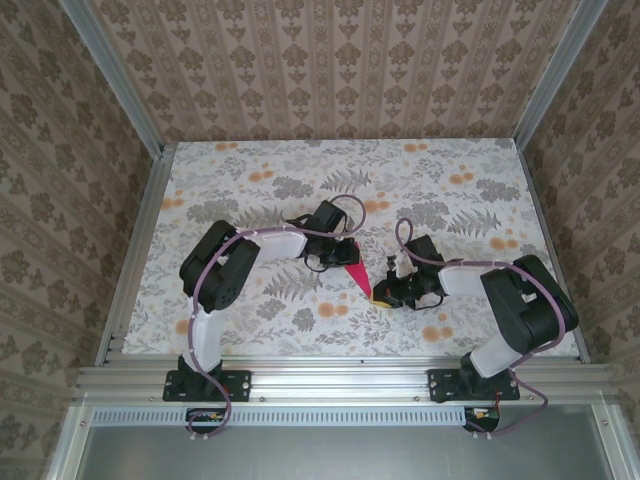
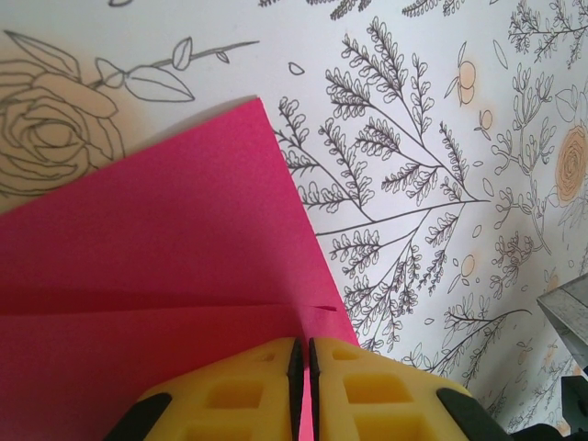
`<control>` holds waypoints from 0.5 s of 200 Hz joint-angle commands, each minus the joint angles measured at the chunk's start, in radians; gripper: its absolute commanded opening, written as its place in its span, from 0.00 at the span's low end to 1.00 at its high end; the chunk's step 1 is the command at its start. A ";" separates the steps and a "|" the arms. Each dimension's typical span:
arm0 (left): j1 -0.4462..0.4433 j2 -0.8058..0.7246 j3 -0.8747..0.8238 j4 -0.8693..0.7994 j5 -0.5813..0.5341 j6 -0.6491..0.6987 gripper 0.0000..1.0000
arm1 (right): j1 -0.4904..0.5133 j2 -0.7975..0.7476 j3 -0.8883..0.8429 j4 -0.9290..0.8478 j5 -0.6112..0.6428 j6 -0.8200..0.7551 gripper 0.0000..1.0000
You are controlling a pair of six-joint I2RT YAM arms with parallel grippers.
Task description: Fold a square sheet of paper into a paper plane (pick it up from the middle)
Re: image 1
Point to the pink paper sheet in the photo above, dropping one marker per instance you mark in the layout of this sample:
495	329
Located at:
361	277

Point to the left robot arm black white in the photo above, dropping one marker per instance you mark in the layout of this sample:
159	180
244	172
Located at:
220	265

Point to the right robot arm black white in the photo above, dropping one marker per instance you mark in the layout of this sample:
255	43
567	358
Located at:
525	305

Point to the floral print table mat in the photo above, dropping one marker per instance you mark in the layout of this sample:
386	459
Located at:
350	170

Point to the black connector board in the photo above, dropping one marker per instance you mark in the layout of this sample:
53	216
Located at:
205	420
482	419

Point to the aluminium frame cross rail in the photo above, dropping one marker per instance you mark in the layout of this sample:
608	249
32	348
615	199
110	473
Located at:
340	380

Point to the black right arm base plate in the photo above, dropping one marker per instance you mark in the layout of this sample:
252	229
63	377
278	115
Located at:
442	385

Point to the aluminium frame side rail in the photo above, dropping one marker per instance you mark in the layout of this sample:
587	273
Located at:
552	260
135	260

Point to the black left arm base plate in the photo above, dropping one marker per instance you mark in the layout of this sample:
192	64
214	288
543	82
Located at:
240	385

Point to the aluminium frame post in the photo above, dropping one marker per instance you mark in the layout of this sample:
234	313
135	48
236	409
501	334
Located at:
550	75
115	75

